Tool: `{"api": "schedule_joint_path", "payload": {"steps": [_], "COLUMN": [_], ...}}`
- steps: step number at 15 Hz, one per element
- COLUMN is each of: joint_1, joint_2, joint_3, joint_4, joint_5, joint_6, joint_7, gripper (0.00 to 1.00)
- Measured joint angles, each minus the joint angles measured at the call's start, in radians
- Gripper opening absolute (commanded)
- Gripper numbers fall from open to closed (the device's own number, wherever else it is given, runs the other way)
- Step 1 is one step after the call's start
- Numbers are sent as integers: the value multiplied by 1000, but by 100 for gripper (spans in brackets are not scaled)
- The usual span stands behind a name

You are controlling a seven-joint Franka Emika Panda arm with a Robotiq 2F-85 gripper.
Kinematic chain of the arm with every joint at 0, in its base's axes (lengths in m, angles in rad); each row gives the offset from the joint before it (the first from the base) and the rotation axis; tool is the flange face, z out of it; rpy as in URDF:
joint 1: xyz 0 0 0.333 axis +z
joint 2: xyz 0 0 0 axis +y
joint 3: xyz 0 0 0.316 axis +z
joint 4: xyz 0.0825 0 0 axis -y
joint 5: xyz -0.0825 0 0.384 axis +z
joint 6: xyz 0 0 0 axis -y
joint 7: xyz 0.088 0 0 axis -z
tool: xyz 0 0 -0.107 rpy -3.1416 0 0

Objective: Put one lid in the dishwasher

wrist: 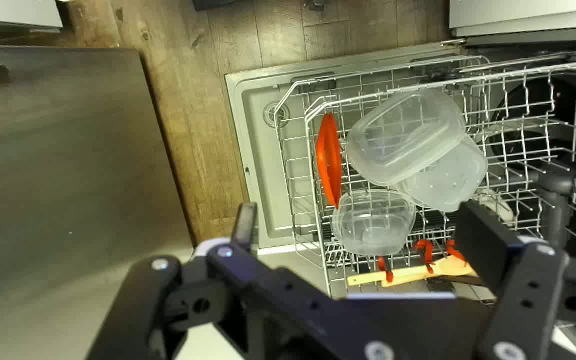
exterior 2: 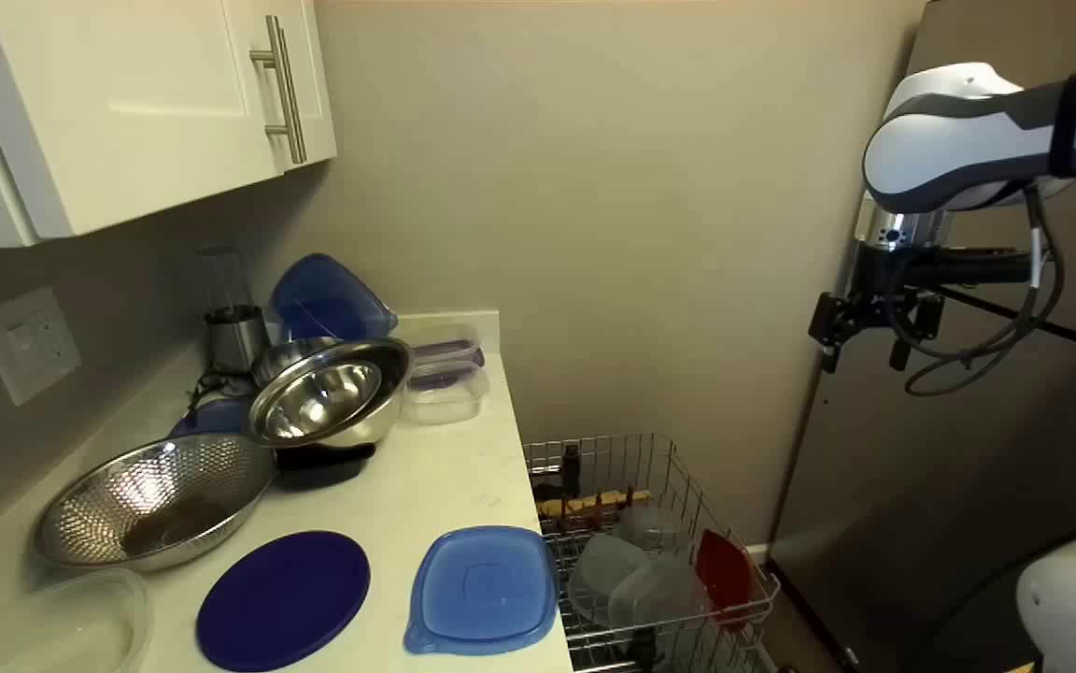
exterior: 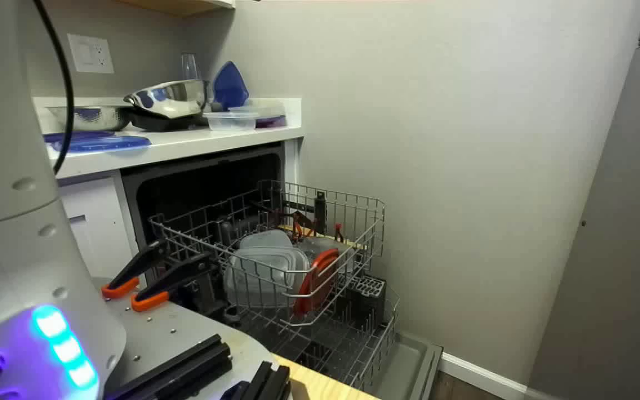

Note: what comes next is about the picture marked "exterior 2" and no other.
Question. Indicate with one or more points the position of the steel blender base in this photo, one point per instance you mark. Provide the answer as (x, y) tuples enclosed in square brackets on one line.
[(233, 336)]

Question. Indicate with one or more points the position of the wire dishwasher rack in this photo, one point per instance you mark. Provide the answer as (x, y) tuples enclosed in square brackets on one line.
[(703, 640)]

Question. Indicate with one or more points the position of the dark blue round lid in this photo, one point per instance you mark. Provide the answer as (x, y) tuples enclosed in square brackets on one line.
[(281, 604)]

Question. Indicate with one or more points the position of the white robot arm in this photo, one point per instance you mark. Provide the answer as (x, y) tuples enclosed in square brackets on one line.
[(949, 141)]

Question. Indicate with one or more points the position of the steel mixing bowl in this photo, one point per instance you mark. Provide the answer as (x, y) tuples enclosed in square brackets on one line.
[(331, 392)]

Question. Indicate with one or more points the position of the light blue square lid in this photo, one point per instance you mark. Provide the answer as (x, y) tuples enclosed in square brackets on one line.
[(484, 593)]

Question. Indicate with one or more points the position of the red round lid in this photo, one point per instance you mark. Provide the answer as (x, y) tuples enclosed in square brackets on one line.
[(722, 569)]

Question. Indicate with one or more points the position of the steel mesh colander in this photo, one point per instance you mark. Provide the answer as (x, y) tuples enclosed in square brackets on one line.
[(154, 504)]

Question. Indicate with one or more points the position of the steel cabinet handle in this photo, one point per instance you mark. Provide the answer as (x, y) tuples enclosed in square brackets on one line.
[(279, 61)]

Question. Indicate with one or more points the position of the black plate under bowl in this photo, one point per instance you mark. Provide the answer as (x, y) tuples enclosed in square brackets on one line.
[(318, 463)]

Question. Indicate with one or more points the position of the blue lid leaning on wall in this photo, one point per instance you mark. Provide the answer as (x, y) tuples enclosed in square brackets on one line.
[(318, 296)]

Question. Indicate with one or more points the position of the clear glass bowl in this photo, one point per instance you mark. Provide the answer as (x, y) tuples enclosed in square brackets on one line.
[(75, 625)]

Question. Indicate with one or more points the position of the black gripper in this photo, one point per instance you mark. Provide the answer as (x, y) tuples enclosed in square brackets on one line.
[(890, 263)]

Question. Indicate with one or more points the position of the clear plastic container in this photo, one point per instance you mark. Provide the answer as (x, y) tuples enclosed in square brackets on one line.
[(448, 380)]

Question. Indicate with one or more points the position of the stainless steel refrigerator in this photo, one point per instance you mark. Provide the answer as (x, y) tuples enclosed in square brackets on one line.
[(920, 493)]

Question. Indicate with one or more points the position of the white upper cabinet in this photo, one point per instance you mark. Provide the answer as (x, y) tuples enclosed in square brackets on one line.
[(116, 109)]

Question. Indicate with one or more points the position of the white wall outlet plate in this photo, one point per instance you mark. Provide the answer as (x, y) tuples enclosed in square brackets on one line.
[(34, 344)]

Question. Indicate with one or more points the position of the frosted plastic container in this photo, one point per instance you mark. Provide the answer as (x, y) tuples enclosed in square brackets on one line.
[(617, 579)]

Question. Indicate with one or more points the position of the wooden spatula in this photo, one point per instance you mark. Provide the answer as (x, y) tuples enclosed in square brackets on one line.
[(592, 504)]

